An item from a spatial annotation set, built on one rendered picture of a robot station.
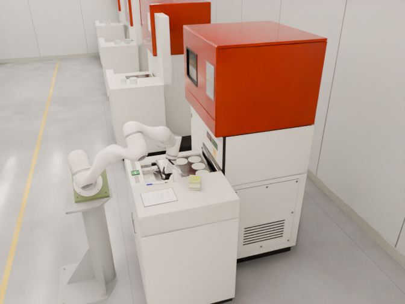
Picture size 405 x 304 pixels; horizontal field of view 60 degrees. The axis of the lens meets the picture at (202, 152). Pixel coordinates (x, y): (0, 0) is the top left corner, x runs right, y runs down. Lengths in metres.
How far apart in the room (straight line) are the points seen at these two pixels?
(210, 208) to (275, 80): 0.91
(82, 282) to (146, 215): 1.20
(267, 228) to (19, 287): 2.02
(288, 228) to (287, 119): 1.01
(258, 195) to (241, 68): 1.00
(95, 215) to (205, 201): 0.84
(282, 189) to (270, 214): 0.24
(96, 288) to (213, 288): 0.95
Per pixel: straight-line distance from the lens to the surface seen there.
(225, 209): 2.19
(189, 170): 2.58
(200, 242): 2.30
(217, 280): 2.60
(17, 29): 10.34
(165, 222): 2.12
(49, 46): 10.32
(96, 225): 2.66
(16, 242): 3.73
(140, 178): 2.41
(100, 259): 2.87
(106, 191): 2.52
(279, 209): 2.88
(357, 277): 3.26
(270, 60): 2.28
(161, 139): 2.00
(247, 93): 2.28
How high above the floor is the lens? 2.24
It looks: 28 degrees down
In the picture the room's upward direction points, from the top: straight up
